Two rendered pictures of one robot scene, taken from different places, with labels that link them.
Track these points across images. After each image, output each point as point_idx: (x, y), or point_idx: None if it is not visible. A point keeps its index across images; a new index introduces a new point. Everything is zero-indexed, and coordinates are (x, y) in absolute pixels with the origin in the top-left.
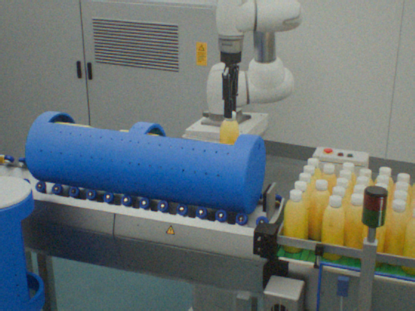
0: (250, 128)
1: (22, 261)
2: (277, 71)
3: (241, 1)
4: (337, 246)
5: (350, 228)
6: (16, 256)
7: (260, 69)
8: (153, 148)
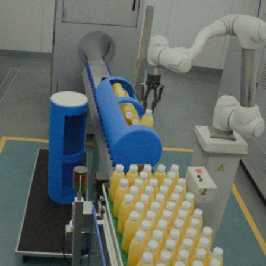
0: (218, 143)
1: (62, 134)
2: (245, 114)
3: (155, 44)
4: (107, 206)
5: None
6: (60, 130)
7: (237, 108)
8: (111, 110)
